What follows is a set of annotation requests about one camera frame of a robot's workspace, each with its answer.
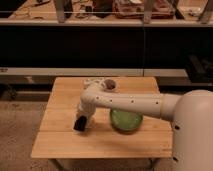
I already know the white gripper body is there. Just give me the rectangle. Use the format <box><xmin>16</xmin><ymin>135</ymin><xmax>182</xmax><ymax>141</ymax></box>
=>
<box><xmin>76</xmin><ymin>102</ymin><xmax>96</xmax><ymax>129</ymax></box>

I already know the black eraser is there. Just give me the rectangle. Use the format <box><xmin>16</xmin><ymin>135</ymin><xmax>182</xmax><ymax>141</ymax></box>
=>
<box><xmin>74</xmin><ymin>116</ymin><xmax>87</xmax><ymax>132</ymax></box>

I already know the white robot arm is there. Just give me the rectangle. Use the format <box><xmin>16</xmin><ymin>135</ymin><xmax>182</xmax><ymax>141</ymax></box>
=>
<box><xmin>74</xmin><ymin>80</ymin><xmax>213</xmax><ymax>171</ymax></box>

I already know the white patterned packet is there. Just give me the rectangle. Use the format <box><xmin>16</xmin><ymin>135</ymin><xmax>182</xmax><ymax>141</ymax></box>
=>
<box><xmin>83</xmin><ymin>78</ymin><xmax>104</xmax><ymax>89</ymax></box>

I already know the white paper cup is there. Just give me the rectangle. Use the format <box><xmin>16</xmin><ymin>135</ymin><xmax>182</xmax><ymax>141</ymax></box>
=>
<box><xmin>104</xmin><ymin>79</ymin><xmax>117</xmax><ymax>91</ymax></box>

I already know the green bowl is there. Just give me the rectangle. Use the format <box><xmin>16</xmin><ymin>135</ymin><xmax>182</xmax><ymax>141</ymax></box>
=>
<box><xmin>110</xmin><ymin>109</ymin><xmax>143</xmax><ymax>131</ymax></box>

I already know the wooden table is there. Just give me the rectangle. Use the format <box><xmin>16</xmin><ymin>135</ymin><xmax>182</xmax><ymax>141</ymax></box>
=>
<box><xmin>31</xmin><ymin>77</ymin><xmax>172</xmax><ymax>161</ymax></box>

